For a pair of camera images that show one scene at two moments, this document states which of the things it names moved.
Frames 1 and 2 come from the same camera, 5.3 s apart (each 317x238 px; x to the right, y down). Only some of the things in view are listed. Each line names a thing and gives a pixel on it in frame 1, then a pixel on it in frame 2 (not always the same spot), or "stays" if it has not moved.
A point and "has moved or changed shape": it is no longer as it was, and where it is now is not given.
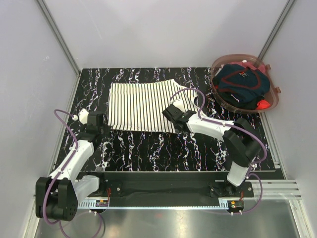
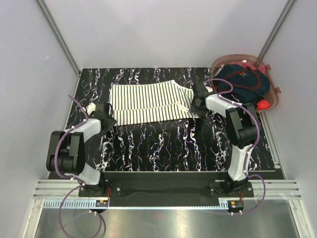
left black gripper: x=107 y=130 to x=111 y=122
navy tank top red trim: x=239 y=85 stays
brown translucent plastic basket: x=233 y=58 stays
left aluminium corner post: x=58 y=34 stays
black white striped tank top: x=139 y=105 has moved or changed shape
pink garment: x=256 y=66 stays
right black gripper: x=179 y=132 to x=193 y=109
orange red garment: x=263 y=104 stays
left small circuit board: x=101 y=203 stays
